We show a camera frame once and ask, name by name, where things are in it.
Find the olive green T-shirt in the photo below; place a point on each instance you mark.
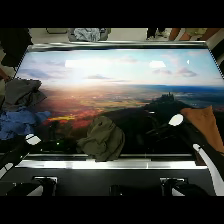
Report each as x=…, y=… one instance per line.
x=103, y=138

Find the silver frame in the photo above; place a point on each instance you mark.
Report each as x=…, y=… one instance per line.
x=110, y=164

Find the heap of clothes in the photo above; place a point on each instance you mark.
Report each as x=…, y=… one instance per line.
x=87, y=34

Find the person's legs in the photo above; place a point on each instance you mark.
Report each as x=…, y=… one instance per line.
x=151, y=33

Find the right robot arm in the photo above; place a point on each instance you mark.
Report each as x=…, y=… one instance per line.
x=204, y=146

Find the blue garment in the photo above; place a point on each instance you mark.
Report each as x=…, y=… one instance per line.
x=18, y=121

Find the orange-brown garment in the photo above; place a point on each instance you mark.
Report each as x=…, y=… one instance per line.
x=208, y=125

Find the grey garment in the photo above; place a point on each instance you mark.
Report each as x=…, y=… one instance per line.
x=21, y=93

